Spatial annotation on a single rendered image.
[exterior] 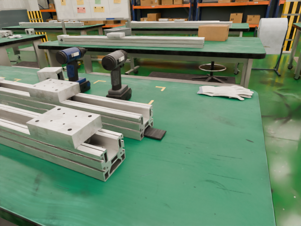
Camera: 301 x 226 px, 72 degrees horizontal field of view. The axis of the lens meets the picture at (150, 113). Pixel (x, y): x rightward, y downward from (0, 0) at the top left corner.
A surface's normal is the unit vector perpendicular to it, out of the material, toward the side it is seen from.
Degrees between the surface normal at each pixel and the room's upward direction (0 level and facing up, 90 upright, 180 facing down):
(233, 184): 0
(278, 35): 102
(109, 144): 90
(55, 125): 0
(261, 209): 0
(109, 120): 90
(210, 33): 89
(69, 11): 90
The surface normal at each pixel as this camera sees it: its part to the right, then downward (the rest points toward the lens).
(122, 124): -0.43, 0.43
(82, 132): 0.90, 0.17
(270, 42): -0.30, 0.61
